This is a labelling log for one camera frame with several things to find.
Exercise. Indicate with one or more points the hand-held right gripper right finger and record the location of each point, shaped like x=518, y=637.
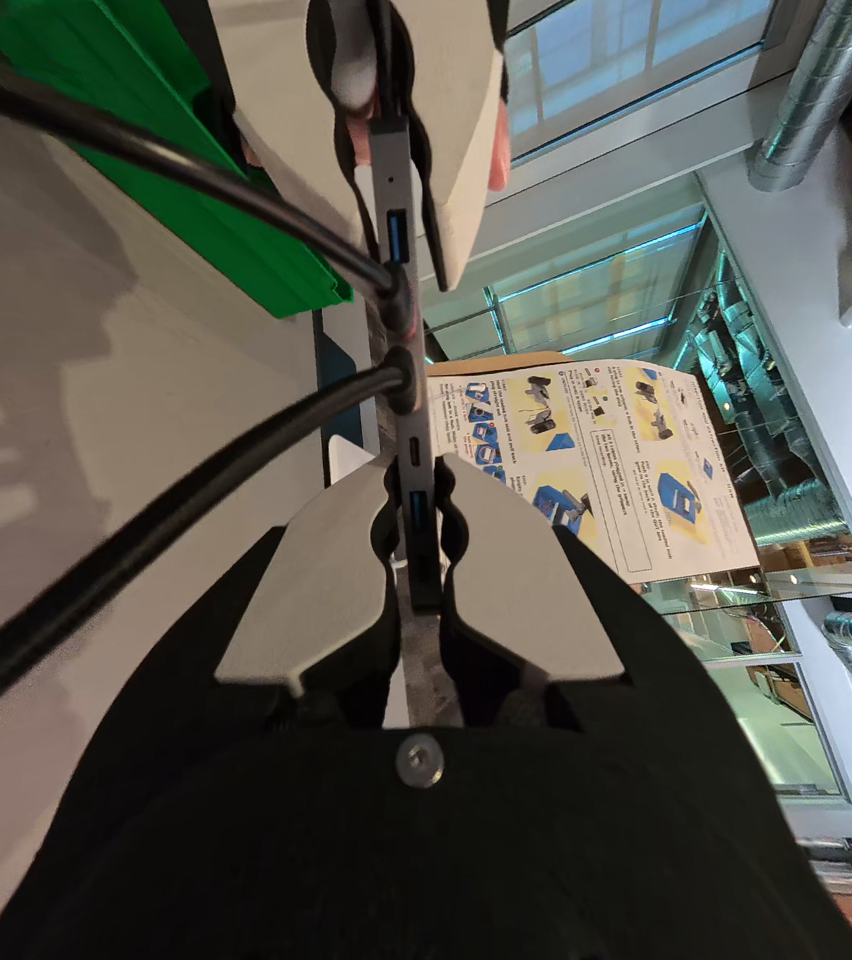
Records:
x=531, y=600

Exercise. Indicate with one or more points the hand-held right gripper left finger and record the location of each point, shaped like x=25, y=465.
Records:
x=313, y=600

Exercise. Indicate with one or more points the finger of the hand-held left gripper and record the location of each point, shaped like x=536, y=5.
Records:
x=276, y=90
x=460, y=112

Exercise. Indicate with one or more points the green plastic box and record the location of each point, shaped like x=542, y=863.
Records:
x=171, y=150

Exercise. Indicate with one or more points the grey usb hub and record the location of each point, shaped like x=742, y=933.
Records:
x=400, y=450

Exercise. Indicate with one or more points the person's left hand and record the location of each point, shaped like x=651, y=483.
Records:
x=499, y=150

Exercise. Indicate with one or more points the printed instruction sheet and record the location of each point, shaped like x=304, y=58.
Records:
x=621, y=465

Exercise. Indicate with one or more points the frosted glass window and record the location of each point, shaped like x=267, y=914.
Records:
x=621, y=60

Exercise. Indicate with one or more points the silver spiral duct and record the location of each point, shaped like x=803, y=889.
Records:
x=808, y=90

